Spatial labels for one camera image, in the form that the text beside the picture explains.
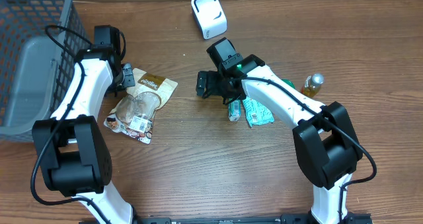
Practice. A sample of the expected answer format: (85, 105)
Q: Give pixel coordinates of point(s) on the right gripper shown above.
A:
(215, 80)

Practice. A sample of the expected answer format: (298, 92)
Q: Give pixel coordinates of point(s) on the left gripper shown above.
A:
(129, 79)

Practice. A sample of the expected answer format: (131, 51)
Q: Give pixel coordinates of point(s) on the teal white tissue packet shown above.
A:
(234, 110)

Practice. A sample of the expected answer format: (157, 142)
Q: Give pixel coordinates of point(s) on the brown white snack bag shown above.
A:
(133, 115)

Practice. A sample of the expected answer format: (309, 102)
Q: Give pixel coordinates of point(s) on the teal tissue pack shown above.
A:
(256, 113)

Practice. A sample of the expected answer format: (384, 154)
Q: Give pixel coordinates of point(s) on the green lid seasoning jar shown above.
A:
(288, 82)

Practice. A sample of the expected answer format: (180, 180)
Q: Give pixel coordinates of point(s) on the yellow dish soap bottle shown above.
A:
(312, 85)

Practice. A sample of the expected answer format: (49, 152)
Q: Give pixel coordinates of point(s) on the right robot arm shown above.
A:
(325, 142)

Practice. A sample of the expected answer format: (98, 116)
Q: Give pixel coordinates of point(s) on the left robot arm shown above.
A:
(74, 163)

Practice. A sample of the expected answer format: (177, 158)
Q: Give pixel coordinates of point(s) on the white barcode scanner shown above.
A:
(209, 17)

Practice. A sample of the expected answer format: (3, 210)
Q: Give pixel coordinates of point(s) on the grey plastic shopping basket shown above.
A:
(35, 71)

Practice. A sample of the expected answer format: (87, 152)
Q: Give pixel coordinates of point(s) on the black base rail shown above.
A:
(231, 220)

